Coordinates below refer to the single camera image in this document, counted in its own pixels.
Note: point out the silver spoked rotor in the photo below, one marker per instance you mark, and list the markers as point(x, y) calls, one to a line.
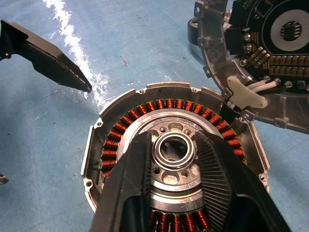
point(159, 128)

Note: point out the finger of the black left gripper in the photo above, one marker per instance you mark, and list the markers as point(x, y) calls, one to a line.
point(3, 179)
point(48, 60)

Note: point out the silver motor lid with circuit board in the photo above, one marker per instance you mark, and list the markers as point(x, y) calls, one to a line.
point(277, 60)

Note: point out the motor housing with copper windings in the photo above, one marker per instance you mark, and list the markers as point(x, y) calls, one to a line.
point(166, 87)

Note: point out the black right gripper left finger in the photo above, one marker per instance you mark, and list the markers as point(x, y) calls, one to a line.
point(125, 174)

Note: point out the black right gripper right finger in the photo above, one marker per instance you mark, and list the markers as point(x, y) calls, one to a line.
point(224, 174)

